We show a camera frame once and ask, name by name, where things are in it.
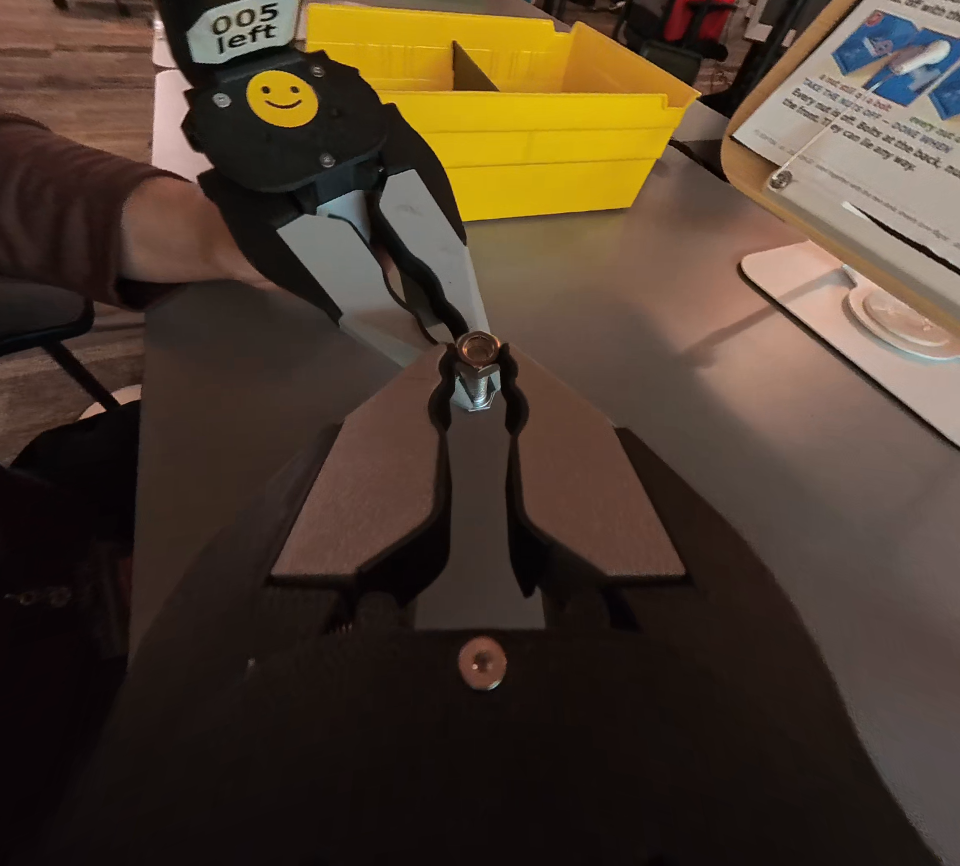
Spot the steel hex bolt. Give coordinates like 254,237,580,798
448,362,502,413

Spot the yellow plastic bin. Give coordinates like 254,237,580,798
303,3,702,222

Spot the black padded chair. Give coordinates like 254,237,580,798
0,281,121,425

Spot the wooden display board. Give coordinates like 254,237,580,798
720,0,960,316

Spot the person's left forearm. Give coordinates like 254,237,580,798
0,112,200,308

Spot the white stand base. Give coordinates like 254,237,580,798
738,239,960,447

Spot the white-handled wire holder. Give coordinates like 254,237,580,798
783,37,960,173

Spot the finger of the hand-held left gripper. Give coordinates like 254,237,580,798
371,167,492,341
279,212,449,370

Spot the printed instruction sheet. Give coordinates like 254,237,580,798
731,0,960,222

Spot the round white stand foot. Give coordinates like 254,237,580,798
847,284,960,361

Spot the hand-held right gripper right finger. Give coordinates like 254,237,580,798
498,343,687,608

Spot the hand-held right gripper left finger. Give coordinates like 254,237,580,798
268,343,457,605

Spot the person's dark jacket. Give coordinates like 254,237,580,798
0,401,144,866

